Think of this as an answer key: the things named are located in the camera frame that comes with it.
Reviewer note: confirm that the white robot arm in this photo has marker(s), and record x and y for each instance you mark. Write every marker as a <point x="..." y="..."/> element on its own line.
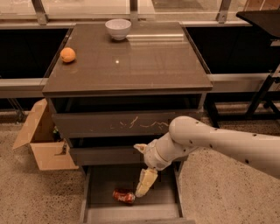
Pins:
<point x="187" y="134"/>

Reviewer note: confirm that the brown cardboard box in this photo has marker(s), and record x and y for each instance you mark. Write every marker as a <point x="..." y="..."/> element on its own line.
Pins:
<point x="37" y="132"/>

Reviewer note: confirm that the grey drawer cabinet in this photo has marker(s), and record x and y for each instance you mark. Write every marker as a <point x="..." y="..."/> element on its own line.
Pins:
<point x="154" y="68"/>

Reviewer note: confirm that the orange fruit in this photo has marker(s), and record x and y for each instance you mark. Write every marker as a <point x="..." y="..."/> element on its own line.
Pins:
<point x="67" y="55"/>

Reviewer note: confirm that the top grey drawer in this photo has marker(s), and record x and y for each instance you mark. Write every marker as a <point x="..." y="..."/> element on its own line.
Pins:
<point x="119" y="123"/>

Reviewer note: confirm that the white ceramic bowl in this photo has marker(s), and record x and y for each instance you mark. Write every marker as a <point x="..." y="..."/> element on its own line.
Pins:
<point x="118" y="29"/>

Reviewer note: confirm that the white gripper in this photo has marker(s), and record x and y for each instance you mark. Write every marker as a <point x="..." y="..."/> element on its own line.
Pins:
<point x="152" y="157"/>

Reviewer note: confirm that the middle grey drawer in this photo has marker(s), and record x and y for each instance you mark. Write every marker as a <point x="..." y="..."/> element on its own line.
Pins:
<point x="121" y="155"/>

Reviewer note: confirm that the red coke can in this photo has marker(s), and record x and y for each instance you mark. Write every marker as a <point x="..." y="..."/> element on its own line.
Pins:
<point x="124" y="195"/>

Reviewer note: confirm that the open bottom grey drawer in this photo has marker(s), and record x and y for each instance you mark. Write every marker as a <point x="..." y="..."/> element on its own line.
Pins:
<point x="161" y="205"/>

